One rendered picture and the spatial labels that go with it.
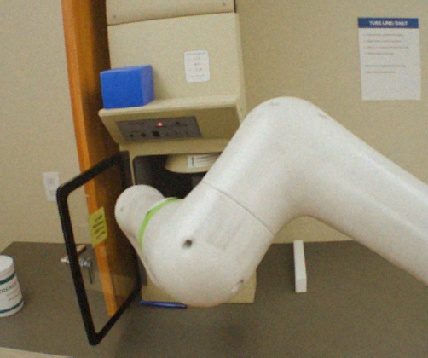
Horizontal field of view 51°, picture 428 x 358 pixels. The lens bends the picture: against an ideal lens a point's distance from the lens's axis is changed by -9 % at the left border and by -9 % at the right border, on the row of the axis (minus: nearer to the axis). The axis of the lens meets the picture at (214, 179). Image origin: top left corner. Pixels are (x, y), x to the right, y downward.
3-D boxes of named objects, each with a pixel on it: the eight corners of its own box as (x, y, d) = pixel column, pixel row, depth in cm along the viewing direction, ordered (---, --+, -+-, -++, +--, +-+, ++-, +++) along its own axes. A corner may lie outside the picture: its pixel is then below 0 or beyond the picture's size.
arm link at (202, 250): (295, 249, 54) (214, 181, 51) (226, 340, 52) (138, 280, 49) (238, 226, 71) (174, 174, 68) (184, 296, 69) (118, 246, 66)
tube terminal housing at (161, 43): (162, 262, 161) (135, 25, 139) (260, 262, 156) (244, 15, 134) (141, 301, 138) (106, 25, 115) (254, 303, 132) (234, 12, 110)
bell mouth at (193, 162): (172, 156, 143) (170, 137, 141) (234, 153, 140) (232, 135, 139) (157, 174, 126) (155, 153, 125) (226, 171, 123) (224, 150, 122)
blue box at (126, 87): (117, 103, 120) (113, 68, 118) (155, 100, 119) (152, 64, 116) (103, 110, 111) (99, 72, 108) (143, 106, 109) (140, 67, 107)
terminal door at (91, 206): (141, 289, 134) (121, 150, 123) (93, 349, 106) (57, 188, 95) (139, 289, 135) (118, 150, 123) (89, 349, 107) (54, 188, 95)
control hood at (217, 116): (118, 141, 124) (113, 103, 121) (244, 135, 119) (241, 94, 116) (101, 153, 113) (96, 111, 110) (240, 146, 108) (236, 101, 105)
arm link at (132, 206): (164, 292, 69) (229, 252, 71) (124, 225, 66) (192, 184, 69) (129, 245, 103) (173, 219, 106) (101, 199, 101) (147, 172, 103)
